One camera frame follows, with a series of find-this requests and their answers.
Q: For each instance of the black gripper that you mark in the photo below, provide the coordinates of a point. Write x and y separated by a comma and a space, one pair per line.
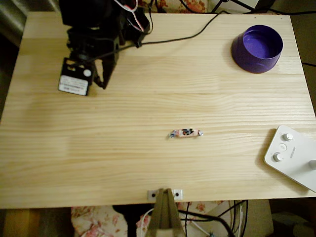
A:
108, 66

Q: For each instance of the candy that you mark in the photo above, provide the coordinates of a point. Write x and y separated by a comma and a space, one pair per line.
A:
185, 133

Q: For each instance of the purple plastic bowl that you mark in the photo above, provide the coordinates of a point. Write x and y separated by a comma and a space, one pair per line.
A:
247, 61

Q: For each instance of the grey fabric drape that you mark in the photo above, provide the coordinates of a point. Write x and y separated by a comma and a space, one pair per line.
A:
12, 19

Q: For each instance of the floral fabric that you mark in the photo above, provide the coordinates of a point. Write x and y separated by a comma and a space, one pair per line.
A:
93, 219
195, 6

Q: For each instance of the black tripod stand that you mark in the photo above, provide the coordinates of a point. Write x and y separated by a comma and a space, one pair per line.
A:
217, 7

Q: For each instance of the white lamp base with knobs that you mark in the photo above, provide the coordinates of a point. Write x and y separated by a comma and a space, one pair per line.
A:
296, 168

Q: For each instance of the black camera box white label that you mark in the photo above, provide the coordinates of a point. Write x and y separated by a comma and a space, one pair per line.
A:
74, 86

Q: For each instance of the silver metal corner bracket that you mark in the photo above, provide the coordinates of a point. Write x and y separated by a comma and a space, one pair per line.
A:
180, 192
150, 193

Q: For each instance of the metal clamp bracket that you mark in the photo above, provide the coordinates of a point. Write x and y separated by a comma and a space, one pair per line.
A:
163, 217

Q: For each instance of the wooden frame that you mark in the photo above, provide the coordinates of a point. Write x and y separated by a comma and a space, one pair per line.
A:
22, 222

